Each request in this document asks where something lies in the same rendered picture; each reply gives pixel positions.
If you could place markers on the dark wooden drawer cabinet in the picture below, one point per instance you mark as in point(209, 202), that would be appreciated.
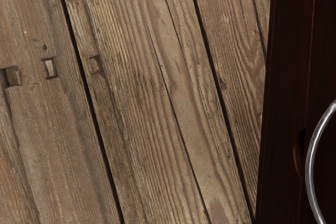
point(284, 108)

